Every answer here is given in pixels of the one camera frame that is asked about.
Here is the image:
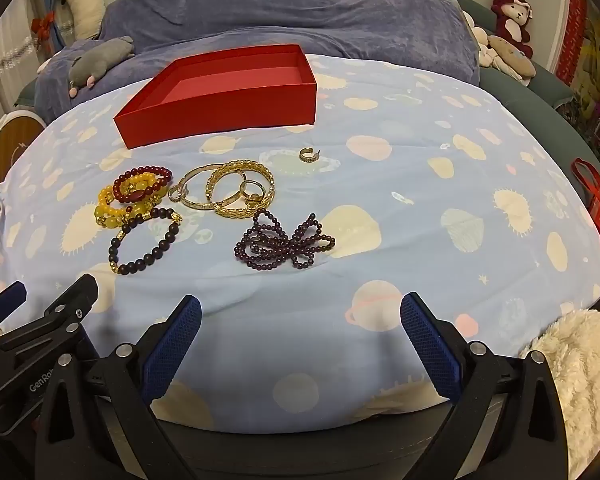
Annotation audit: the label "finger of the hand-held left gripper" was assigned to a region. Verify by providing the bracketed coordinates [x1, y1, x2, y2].
[0, 274, 100, 362]
[0, 281, 28, 339]

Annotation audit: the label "orange bead bracelet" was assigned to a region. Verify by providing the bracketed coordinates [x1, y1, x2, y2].
[98, 172, 161, 207]

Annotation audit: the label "dark red bead bracelet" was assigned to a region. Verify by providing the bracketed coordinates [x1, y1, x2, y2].
[112, 166, 173, 204]

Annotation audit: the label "white sheer curtain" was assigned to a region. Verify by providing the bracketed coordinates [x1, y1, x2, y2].
[0, 0, 46, 111]

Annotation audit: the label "grey plush toy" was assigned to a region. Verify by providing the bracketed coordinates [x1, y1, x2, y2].
[67, 36, 136, 98]

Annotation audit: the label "purple bead strand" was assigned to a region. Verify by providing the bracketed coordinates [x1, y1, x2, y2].
[235, 207, 337, 271]

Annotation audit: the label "red ribbon bow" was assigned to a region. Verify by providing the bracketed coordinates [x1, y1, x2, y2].
[30, 10, 58, 41]

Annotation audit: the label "white knotted plush toy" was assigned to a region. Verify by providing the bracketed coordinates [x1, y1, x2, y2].
[462, 10, 491, 68]

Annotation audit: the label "light blue planet-print bedsheet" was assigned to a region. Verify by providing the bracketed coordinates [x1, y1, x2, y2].
[0, 52, 600, 433]

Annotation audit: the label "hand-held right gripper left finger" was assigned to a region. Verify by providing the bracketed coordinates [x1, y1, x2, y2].
[37, 294, 203, 480]

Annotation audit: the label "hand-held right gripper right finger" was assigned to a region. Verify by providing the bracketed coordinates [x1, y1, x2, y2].
[399, 291, 570, 480]

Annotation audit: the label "white fluffy blanket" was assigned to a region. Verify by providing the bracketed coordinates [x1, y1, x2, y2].
[522, 308, 600, 480]

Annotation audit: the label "yellow-green bead bracelet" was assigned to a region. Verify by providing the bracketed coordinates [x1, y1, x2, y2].
[94, 200, 161, 229]

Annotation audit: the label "amber bead bracelet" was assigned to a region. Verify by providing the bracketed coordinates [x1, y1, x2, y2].
[205, 160, 276, 218]

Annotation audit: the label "potted plant purple flowers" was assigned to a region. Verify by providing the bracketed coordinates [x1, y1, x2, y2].
[565, 100, 600, 161]

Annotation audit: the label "black bead bracelet gold charms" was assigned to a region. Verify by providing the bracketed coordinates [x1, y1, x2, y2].
[107, 207, 183, 276]

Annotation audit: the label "round wooden white-rimmed board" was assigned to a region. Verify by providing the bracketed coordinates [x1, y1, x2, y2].
[0, 110, 46, 191]

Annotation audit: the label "red-bordered yellow wall hanging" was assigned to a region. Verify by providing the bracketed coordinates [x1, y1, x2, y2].
[555, 0, 600, 111]

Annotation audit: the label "green upholstered bed frame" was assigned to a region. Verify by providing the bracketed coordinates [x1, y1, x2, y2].
[425, 0, 600, 221]

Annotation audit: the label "blue-grey plush blanket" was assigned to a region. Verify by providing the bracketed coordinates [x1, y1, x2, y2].
[34, 0, 482, 126]

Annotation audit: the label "dark red monkey plush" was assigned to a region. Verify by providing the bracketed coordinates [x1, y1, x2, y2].
[491, 0, 535, 58]

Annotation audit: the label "thin gold bangle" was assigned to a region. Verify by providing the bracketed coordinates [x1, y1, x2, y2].
[168, 162, 248, 211]

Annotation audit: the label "beige round cookie plush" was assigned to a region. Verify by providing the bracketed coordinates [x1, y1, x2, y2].
[487, 35, 536, 77]

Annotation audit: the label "red cardboard box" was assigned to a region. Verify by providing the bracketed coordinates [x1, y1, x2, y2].
[113, 45, 317, 150]

